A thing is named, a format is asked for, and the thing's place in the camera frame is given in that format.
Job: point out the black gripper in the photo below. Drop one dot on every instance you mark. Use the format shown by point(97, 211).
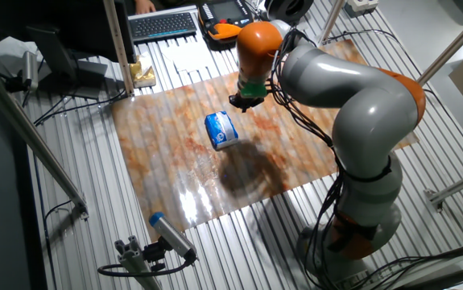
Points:
point(248, 100)

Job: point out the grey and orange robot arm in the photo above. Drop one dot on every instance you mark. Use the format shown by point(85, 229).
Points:
point(360, 121)

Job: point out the person hand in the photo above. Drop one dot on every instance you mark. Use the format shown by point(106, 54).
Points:
point(145, 6)

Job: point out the blue tissue pack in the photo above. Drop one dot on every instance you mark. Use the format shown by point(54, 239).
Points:
point(214, 131)

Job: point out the white paper sheet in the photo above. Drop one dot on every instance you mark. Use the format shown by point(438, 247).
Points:
point(187, 56)

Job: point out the orange marble pattern mat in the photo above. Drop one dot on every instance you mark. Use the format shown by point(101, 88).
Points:
point(166, 141)

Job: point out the orange black teach pendant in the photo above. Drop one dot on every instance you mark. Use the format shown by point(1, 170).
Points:
point(223, 12)

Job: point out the black round spool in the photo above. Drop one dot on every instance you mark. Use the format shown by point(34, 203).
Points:
point(291, 10)

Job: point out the yellow tissue box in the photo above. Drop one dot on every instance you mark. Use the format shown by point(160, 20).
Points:
point(144, 76)

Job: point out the black keyboard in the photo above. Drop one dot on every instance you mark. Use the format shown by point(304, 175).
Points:
point(162, 25)

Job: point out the white power strip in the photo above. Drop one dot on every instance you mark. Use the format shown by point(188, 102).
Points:
point(362, 5)

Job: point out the short aluminium profile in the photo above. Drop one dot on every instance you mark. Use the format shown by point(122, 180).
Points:
point(132, 258)

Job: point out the black monitor stand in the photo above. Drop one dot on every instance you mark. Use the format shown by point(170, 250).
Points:
point(54, 52)

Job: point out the white crumpled paper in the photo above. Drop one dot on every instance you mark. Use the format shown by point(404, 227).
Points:
point(9, 48)

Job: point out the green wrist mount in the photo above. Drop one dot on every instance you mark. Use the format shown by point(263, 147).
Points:
point(253, 90)

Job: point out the aluminium frame pole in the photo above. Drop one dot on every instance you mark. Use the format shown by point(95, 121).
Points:
point(331, 20)
point(456, 40)

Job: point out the beige upright post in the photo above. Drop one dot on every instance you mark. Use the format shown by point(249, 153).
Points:
point(118, 48)

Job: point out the silver camera with blue cap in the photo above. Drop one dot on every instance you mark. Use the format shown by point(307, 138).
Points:
point(170, 233)

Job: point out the black camera clamp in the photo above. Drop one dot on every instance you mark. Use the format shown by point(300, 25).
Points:
point(154, 251)
point(15, 84)

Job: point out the aluminium frame bar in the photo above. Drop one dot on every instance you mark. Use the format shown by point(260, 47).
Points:
point(34, 137)
point(456, 186)

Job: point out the plain silver camera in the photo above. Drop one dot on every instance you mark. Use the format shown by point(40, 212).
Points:
point(30, 68)

